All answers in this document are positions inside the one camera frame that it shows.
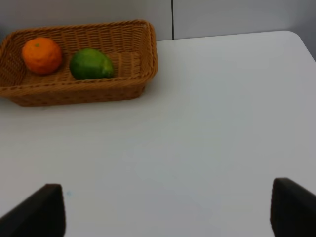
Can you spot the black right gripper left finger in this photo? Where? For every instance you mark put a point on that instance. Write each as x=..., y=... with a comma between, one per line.
x=42, y=214

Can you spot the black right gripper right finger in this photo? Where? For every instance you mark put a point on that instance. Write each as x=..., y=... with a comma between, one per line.
x=293, y=210

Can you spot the green lime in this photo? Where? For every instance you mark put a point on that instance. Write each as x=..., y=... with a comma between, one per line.
x=90, y=63

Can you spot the orange tangerine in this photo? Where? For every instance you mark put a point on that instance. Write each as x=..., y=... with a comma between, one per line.
x=42, y=56

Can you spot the orange wicker basket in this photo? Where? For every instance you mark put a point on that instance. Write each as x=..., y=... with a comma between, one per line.
x=131, y=46

